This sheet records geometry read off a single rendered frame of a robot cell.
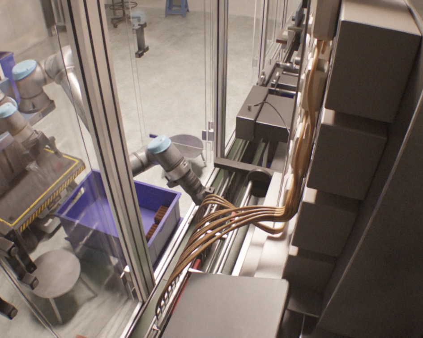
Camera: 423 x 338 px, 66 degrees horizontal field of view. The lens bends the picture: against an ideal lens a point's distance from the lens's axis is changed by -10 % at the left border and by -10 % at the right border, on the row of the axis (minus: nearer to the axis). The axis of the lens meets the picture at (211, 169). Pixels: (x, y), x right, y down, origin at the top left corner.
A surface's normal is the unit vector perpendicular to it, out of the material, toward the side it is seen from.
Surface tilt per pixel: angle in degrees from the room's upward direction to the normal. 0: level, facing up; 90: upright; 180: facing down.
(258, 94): 0
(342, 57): 90
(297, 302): 0
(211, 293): 20
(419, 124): 90
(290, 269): 90
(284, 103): 0
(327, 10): 90
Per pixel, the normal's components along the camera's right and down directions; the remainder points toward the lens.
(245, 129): -0.33, 0.62
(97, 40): 0.94, 0.22
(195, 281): -0.32, -0.78
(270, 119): 0.00, -0.75
